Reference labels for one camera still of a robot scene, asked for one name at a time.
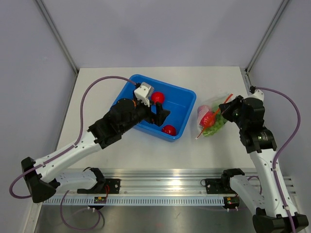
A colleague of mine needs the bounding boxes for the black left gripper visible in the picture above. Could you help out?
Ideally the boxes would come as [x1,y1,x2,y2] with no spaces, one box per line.
[120,98,170,134]

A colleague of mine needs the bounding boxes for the green toy grapes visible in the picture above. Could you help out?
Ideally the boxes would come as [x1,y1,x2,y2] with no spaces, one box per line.
[203,114,227,137]

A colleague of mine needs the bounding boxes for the green toy lettuce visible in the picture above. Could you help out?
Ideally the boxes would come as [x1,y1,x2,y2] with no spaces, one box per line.
[211,101,221,112]

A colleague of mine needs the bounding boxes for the clear zip bag orange zipper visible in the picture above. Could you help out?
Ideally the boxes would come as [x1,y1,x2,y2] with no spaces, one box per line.
[195,93,233,139]

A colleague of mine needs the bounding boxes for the red toy apple top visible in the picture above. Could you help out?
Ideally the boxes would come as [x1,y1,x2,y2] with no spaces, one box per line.
[199,112,215,128]

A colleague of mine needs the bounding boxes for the red toy apple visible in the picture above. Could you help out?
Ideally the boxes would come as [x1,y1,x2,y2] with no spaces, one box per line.
[161,125,177,136]
[199,112,215,128]
[151,92,165,104]

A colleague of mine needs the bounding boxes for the pink toy peach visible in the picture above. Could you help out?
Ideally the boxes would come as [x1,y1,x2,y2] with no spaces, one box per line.
[197,104,212,120]

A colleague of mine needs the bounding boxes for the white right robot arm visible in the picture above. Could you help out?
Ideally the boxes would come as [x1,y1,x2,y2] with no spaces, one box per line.
[219,95,309,233]

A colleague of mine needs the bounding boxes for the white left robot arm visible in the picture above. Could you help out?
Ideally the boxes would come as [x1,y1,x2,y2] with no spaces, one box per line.
[21,99,170,203]

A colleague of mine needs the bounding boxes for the red toy apple bottom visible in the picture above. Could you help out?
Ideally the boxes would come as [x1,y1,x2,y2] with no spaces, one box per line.
[161,125,177,136]

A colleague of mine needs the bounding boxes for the blue plastic bin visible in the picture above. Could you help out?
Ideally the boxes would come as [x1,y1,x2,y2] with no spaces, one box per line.
[114,74,197,143]

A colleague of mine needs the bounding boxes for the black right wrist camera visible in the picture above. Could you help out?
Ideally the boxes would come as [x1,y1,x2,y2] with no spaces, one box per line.
[248,86,264,101]

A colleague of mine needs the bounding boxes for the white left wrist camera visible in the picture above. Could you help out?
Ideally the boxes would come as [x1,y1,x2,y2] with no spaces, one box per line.
[134,82,154,107]

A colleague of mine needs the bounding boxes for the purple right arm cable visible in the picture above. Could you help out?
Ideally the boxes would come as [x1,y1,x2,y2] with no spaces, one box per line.
[250,85,302,233]

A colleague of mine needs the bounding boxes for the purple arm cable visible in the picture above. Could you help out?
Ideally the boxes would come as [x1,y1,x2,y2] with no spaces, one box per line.
[250,85,302,233]
[9,75,138,230]

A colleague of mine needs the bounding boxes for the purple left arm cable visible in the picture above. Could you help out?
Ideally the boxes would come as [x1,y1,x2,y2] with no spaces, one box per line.
[9,75,138,230]

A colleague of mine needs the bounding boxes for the aluminium table rail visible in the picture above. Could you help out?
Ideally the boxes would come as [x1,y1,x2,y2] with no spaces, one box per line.
[33,168,298,197]

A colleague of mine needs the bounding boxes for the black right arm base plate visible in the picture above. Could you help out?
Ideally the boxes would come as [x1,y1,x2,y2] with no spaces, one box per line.
[200,179,236,195]

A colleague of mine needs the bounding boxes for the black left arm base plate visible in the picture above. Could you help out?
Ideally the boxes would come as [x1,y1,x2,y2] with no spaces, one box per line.
[77,179,121,194]

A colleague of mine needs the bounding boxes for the white slotted cable duct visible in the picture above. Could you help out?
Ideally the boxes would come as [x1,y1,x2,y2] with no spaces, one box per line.
[44,196,225,206]

